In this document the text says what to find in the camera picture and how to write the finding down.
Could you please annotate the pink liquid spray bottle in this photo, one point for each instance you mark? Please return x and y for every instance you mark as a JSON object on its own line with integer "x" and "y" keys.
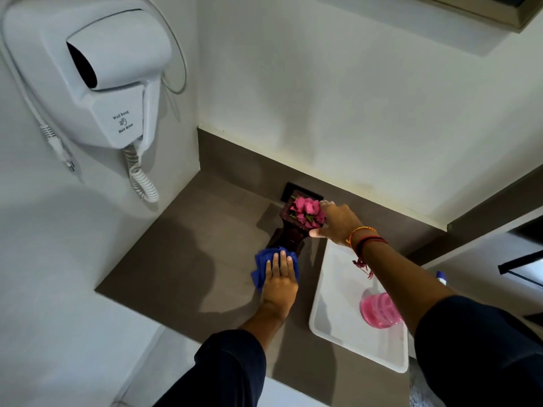
{"x": 377, "y": 311}

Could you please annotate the mirror cabinet frame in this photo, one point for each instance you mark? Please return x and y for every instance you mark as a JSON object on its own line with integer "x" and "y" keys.
{"x": 488, "y": 10}

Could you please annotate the white wall hair dryer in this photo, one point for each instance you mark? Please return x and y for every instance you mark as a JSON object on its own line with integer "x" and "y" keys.
{"x": 97, "y": 80}

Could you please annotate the blue cleaning cloth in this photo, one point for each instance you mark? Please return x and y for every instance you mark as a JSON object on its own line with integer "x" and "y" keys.
{"x": 261, "y": 267}

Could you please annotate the person's right forearm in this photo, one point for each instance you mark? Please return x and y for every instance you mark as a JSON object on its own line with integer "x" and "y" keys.
{"x": 403, "y": 283}

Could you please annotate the dark navy sleeve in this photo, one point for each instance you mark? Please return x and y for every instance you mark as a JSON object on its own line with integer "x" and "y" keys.
{"x": 220, "y": 372}
{"x": 479, "y": 356}

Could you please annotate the person's left little finger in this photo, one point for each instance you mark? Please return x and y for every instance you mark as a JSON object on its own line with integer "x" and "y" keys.
{"x": 268, "y": 270}

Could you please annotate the person's right hand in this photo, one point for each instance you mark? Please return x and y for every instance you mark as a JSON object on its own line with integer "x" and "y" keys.
{"x": 341, "y": 226}

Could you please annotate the pink flowers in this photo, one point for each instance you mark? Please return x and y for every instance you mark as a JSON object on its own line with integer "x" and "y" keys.
{"x": 307, "y": 211}

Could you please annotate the black metal bar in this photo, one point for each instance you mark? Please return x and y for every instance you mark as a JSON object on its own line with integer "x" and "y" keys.
{"x": 519, "y": 262}

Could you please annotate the dark navy right sleeve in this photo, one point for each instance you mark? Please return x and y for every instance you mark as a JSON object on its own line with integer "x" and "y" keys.
{"x": 479, "y": 356}

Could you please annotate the person's right thumb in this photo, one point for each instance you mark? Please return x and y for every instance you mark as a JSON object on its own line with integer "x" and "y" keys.
{"x": 317, "y": 233}

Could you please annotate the dark navy left sleeve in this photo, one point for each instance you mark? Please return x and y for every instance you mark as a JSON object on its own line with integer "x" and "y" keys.
{"x": 220, "y": 372}

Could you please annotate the person's left forearm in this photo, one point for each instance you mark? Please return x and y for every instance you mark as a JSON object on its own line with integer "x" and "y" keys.
{"x": 265, "y": 324}

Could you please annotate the person's left middle finger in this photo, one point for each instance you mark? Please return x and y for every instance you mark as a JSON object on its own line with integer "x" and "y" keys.
{"x": 284, "y": 263}

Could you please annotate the black wall socket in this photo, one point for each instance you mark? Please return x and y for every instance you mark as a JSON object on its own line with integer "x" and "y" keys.
{"x": 292, "y": 190}

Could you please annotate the white plastic tray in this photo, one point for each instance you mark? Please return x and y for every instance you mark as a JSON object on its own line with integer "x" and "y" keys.
{"x": 339, "y": 317}

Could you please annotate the person's left hand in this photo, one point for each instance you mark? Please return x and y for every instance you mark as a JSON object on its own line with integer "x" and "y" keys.
{"x": 280, "y": 292}

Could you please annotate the dark wooden vase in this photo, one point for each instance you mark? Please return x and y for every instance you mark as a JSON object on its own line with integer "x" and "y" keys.
{"x": 292, "y": 239}

